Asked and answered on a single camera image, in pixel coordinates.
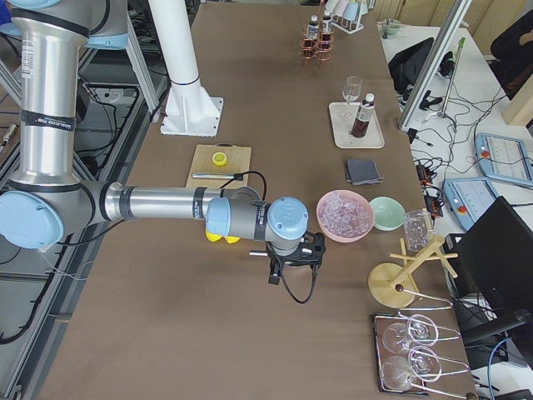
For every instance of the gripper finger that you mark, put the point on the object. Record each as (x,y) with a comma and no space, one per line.
(275,273)

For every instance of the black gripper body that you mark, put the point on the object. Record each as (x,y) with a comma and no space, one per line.
(278,262)

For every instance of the tea bottle moved to tray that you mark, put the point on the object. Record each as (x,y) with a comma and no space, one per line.
(363,116)

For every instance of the copper wire bottle basket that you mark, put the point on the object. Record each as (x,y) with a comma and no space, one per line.
(321,51)

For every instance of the white robot base pillar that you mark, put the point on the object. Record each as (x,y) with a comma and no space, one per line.
(190,110)

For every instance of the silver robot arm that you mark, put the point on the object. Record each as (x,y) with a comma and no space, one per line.
(46,201)

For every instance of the tea bottle in basket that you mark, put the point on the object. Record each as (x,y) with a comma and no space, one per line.
(312,31)
(326,27)

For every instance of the metal ice scoop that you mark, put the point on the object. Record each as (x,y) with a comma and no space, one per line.
(258,252)

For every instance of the pink bowl of ice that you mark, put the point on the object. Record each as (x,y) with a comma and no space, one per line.
(344,216)

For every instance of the green bowl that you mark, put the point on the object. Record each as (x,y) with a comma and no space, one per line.
(389,214)

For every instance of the wooden glass tree stand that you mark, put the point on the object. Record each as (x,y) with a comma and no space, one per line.
(393,286)

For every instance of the grey folded cloth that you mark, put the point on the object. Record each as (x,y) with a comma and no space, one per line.
(359,172)

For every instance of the black glass rack tray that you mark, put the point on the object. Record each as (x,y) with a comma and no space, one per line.
(380,323)

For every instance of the clear tumbler on stand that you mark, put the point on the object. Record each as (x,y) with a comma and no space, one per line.
(417,228)

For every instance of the wooden cutting board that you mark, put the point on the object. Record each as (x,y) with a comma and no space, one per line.
(238,161)

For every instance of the steel muddler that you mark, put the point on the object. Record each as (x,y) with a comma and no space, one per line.
(215,176)

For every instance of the half lemon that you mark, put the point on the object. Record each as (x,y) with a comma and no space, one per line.
(219,159)

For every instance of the orange usb hub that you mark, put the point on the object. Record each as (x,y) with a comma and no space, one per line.
(434,205)
(424,174)

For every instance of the upper hanging wine glass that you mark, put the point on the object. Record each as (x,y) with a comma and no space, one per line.
(416,330)

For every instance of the hanging wine glass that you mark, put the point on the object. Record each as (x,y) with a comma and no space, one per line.
(416,330)
(412,372)

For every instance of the cream rabbit tray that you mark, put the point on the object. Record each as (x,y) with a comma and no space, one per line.
(342,119)

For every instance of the lower hanging wine glass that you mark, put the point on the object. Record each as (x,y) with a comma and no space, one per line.
(412,372)

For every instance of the clear wine glass on tray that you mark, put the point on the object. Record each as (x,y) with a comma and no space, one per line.
(350,92)

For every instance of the blue teach pendant near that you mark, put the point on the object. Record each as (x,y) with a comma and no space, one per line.
(469,198)

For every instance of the blue teach pendant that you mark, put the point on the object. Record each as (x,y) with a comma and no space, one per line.
(504,158)
(469,198)

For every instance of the black monitor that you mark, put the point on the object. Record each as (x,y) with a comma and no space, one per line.
(495,259)

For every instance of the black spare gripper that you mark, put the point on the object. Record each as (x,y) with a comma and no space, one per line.
(428,100)

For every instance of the blue teach pendant far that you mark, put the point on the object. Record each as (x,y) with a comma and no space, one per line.
(504,158)

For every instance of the pink cup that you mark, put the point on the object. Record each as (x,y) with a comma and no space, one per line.
(340,7)

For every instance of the blue cup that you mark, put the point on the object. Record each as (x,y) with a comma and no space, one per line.
(352,11)

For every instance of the aluminium frame post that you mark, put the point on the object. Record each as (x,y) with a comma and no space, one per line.
(437,52)

